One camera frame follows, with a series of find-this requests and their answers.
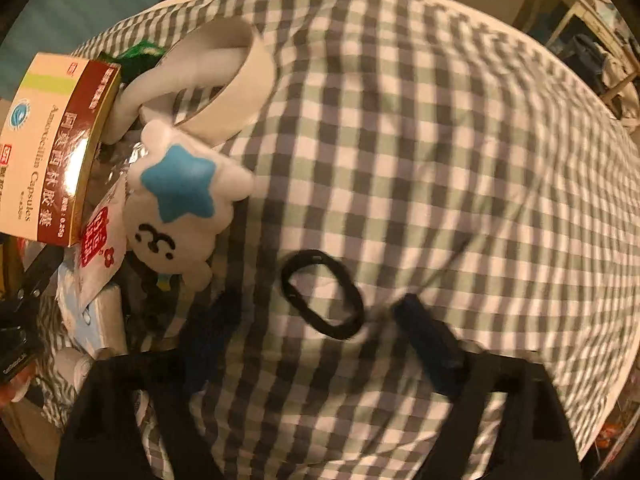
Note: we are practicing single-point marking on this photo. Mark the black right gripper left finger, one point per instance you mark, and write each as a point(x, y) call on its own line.
point(102, 439)

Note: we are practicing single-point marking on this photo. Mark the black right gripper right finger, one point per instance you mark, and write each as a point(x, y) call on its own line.
point(533, 441)

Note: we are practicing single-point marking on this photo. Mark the white plush star toy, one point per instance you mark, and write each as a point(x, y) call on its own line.
point(181, 196)

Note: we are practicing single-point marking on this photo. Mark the green granule sachet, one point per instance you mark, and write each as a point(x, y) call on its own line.
point(135, 61)

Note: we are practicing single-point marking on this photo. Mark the floral tissue pack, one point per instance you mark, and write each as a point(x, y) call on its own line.
point(97, 326)

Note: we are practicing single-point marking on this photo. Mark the red white sachet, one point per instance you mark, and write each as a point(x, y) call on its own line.
point(103, 245)

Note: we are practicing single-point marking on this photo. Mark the amoxicillin capsule medicine box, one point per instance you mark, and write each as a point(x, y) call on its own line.
point(48, 143)

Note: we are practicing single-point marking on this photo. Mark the checkered bed sheet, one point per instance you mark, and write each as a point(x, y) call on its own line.
point(408, 146)

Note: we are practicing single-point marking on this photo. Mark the white dressing table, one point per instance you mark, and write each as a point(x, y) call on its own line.
point(592, 38)

